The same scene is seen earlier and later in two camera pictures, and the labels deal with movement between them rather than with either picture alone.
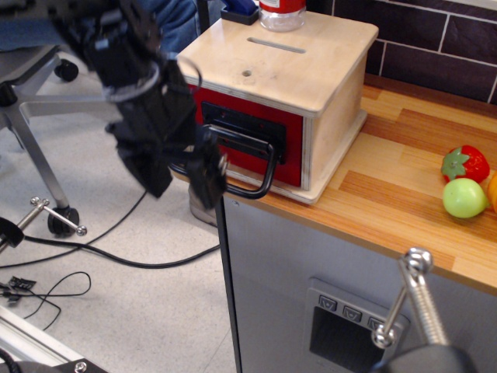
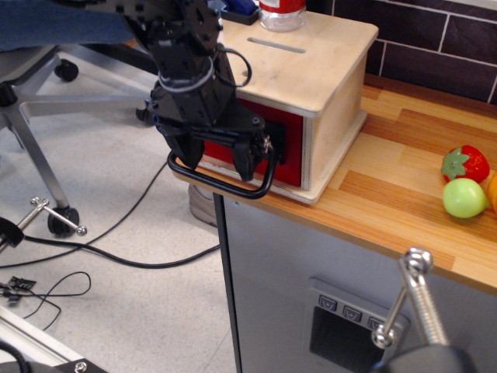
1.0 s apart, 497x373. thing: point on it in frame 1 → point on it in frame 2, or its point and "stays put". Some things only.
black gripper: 159,104 → 201,99
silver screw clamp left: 12,234 stays put
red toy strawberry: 465,162 stays put
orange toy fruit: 492,191 stays put
